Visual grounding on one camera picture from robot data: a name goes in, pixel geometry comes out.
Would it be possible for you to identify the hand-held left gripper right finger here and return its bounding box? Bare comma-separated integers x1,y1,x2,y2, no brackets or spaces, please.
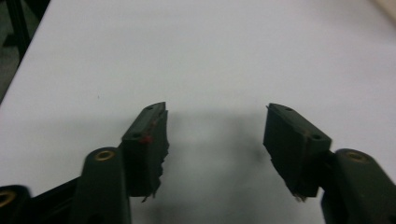
262,103,396,224

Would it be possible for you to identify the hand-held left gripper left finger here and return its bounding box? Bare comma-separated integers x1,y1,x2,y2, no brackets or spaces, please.
68,101,170,224

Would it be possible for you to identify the black metal stand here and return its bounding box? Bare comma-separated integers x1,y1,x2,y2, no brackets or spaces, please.
3,0,51,63

